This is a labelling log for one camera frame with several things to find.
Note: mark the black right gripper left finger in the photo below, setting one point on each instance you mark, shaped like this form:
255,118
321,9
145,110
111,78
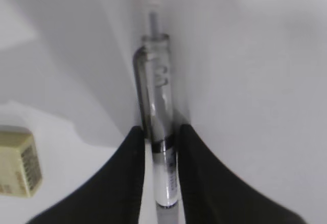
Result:
112,195

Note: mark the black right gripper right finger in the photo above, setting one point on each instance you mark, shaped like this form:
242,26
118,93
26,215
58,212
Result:
211,193

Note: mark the grey grip clear pen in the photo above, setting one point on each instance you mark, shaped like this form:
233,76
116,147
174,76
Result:
152,72

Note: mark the yellow eraser right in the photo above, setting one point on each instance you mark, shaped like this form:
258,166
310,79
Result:
20,168

